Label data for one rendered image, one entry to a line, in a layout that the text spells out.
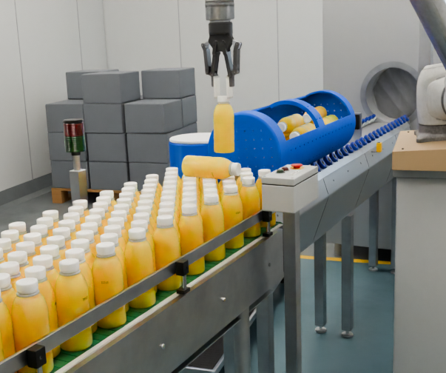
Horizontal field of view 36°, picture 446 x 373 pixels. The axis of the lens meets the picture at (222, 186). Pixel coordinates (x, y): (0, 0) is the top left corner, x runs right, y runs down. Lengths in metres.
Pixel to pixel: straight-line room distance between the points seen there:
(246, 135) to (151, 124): 3.68
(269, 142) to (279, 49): 5.39
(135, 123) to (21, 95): 1.35
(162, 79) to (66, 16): 1.74
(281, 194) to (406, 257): 0.89
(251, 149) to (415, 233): 0.72
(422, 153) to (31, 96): 5.12
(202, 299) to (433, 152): 1.13
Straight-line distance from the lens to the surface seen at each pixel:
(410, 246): 2.69
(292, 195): 1.94
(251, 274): 1.99
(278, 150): 2.34
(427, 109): 2.66
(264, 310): 2.50
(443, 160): 2.53
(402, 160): 2.54
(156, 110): 5.99
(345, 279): 3.44
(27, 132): 7.01
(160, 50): 8.16
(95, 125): 6.28
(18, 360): 1.27
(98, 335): 1.49
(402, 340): 2.84
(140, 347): 1.54
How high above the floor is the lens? 1.51
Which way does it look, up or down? 13 degrees down
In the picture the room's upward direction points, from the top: 2 degrees counter-clockwise
